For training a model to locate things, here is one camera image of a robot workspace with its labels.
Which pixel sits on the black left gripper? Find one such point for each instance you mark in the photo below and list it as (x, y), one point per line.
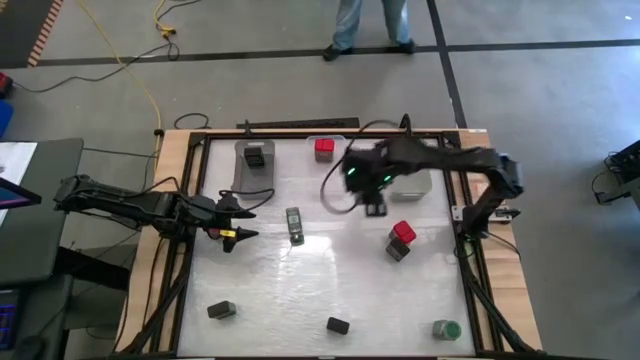
(217, 212)

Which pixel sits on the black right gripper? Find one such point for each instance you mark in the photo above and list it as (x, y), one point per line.
(367, 172)

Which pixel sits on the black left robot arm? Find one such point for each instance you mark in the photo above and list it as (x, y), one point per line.
(125, 202)

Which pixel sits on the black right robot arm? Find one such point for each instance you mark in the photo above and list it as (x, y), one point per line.
(465, 157)

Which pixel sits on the left clear bin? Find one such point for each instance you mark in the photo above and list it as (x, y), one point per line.
(255, 187)

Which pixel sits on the translucent white plastic bin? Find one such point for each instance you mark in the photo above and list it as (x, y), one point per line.
(412, 190)

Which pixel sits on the clear plastic bin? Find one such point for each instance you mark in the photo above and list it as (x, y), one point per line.
(325, 175)

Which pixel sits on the silver mounting plate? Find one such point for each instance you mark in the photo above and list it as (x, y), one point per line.
(457, 212)

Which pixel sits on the black floor strip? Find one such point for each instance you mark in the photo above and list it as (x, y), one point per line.
(300, 123)

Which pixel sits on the person's legs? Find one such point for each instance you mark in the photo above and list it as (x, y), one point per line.
(350, 25)

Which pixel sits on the dark grey side table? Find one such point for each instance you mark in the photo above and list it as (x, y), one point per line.
(50, 225)

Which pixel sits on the tablet with lit screen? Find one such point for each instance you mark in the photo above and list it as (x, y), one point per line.
(12, 197)

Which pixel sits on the white paper sheet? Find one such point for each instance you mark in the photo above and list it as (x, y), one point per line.
(17, 160)

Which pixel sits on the computer with lit panel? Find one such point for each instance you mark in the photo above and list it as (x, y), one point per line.
(7, 320)

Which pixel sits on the blue object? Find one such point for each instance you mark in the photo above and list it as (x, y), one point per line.
(4, 117)

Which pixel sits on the red device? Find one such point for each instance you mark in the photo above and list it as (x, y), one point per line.
(5, 85)

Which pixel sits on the black mat orange striped edge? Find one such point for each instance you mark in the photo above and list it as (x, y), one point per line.
(20, 30)

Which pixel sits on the black frame clamp bracket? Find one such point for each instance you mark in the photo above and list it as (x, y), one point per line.
(246, 126)
(405, 124)

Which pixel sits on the black aluminium table frame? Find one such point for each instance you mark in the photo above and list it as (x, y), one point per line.
(280, 134)

